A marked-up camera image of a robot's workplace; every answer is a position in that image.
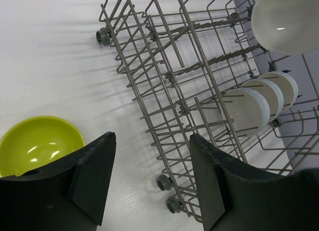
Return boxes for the grey wire dish rack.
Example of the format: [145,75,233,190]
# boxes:
[96,0,319,222]

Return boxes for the green bowl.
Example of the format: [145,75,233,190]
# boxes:
[0,115,85,178]

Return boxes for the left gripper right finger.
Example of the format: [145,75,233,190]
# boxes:
[189,134,319,231]

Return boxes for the white bowl stack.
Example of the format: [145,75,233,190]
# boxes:
[251,0,319,55]

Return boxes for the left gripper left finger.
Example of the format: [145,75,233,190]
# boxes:
[0,132,117,231]

